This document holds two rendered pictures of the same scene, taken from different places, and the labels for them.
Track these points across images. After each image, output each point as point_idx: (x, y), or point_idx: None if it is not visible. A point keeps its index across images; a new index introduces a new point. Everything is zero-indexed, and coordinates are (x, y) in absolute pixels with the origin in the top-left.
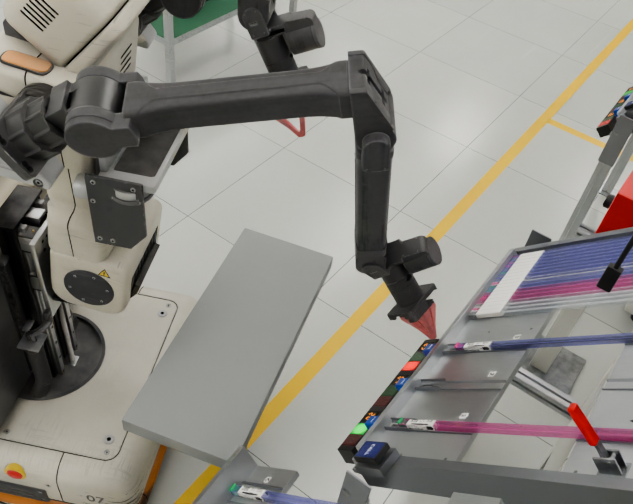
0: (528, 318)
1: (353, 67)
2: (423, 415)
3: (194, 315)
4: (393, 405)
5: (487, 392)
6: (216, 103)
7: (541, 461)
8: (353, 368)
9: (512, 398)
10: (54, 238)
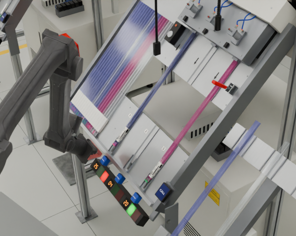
0: (121, 107)
1: (54, 36)
2: (148, 170)
3: None
4: (133, 182)
5: (156, 135)
6: (27, 96)
7: (133, 189)
8: None
9: (92, 185)
10: None
